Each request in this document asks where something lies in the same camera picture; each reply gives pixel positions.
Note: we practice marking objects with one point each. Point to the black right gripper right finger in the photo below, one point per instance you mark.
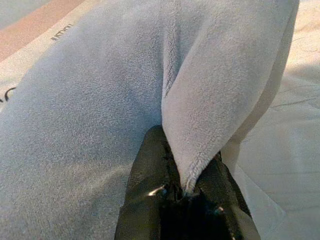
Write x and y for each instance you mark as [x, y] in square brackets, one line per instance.
[225, 200]

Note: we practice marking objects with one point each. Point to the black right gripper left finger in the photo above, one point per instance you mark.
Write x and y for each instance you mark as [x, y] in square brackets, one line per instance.
[145, 187]

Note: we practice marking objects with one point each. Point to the grey fleece pillow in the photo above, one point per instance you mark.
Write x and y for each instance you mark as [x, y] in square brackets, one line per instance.
[100, 125]

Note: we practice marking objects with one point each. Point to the white bed mattress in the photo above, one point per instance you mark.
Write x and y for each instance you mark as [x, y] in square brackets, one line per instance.
[287, 150]

